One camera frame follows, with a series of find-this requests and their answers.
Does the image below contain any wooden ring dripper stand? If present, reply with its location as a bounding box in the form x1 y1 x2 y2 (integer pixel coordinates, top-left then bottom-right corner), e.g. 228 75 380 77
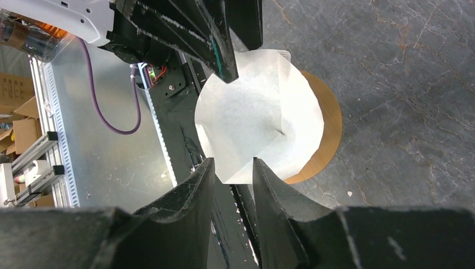
283 69 343 185

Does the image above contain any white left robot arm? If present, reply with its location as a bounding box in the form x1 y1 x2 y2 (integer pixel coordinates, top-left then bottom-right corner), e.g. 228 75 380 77
1 1 263 83

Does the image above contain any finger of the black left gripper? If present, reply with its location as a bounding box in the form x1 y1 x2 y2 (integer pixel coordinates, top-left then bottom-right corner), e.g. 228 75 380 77
226 0 263 50
115 0 239 83

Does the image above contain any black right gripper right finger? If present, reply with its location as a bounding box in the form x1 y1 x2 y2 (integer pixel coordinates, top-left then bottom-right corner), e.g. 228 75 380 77
253 158 474 268

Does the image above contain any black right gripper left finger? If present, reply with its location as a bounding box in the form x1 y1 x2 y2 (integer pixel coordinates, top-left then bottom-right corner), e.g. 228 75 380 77
1 158 215 268

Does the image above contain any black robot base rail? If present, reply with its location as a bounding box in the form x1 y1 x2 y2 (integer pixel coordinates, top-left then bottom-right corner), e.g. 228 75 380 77
138 53 260 268

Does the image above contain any single white paper filter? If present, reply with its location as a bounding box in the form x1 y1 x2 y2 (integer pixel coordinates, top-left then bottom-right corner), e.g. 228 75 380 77
194 49 324 184

